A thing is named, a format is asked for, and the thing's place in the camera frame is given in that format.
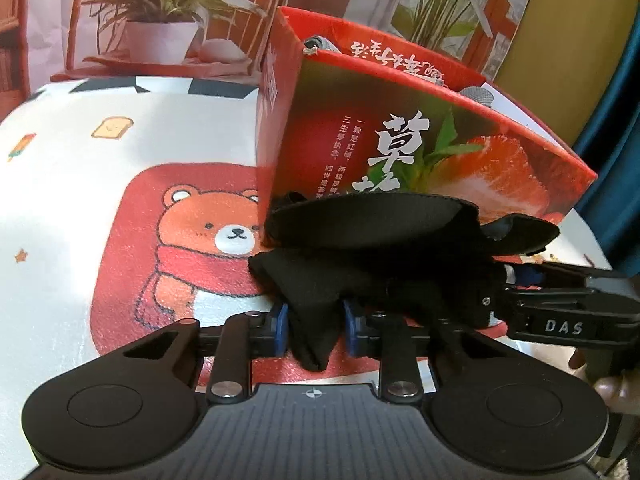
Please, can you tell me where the black sock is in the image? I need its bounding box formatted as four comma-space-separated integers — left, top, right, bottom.
248, 247, 506, 372

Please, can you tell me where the red strawberry cardboard box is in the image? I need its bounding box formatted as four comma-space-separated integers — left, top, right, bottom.
257, 6, 596, 223

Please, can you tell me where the black eye mask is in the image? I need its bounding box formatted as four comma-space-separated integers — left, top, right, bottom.
264, 192, 560, 257

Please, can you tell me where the printed living room backdrop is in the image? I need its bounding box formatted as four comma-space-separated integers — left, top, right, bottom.
1, 0, 529, 113

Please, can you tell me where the person's right hand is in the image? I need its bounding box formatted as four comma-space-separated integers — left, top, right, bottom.
568, 349, 640, 416

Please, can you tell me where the cartoon printed table mat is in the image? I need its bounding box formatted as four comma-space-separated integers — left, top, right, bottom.
0, 77, 614, 396

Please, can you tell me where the wooden panel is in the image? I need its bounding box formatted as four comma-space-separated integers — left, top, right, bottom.
495, 0, 638, 144

